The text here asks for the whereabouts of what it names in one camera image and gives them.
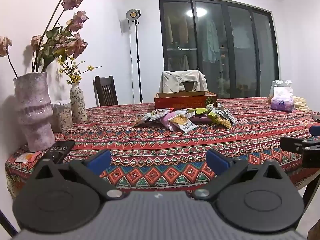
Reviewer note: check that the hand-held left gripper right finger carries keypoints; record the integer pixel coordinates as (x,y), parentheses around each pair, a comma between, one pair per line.
(217,161)

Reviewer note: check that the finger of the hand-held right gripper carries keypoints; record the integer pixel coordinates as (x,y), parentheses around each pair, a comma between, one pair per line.
(291,143)
(315,130)

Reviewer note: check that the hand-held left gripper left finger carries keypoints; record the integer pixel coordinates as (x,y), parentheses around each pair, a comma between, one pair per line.
(100,160)

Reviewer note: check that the pile of snack packets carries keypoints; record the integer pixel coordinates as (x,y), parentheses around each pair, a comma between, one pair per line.
(185,121)

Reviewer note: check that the orange cardboard box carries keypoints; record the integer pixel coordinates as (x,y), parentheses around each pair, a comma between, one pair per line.
(182,101)

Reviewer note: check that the dark phone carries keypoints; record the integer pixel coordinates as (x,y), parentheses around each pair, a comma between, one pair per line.
(316,118)

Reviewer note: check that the pale yellow wrapped item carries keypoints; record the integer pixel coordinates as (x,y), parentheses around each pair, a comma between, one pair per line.
(301,103)

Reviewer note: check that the purple tissue pack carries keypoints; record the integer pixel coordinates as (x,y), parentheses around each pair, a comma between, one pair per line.
(282,103)

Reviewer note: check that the black phone showing timer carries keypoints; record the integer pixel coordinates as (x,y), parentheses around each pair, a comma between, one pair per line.
(58,151)

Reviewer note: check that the clear plastic bag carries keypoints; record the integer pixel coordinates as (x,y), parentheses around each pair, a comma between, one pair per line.
(281,87)

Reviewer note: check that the clear container with white lid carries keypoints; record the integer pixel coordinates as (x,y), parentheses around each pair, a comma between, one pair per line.
(61,116)

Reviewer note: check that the small floral patterned vase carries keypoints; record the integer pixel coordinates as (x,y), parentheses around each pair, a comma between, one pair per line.
(78,105)

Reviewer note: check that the red patterned tablecloth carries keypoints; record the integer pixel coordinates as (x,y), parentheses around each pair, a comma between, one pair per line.
(160,145)

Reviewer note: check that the dark wooden chair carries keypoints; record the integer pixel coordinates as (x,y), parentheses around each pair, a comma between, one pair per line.
(106,92)

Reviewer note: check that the pink paper card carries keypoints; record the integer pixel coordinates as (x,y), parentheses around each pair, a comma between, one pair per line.
(27,157)

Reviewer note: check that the wooden chair under jacket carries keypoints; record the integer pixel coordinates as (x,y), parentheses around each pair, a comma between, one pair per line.
(189,86)

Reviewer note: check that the large pink ceramic vase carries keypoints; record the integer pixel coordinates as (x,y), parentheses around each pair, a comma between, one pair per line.
(33,112)

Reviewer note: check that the beige jacket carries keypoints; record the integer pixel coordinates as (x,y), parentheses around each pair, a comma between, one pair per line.
(172,82)

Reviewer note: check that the yellow flower sprigs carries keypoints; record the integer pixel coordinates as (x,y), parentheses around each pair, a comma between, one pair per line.
(72,71)

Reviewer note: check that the dark framed glass sliding door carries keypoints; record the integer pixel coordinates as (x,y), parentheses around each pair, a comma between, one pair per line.
(240,50)

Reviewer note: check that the studio light on stand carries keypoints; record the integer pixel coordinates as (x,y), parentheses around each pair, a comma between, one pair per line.
(136,55)

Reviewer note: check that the hanging pale green garment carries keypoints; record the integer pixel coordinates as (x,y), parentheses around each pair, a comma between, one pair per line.
(211,42)

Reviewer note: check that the dried pink flowers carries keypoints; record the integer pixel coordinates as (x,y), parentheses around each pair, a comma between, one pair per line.
(72,22)

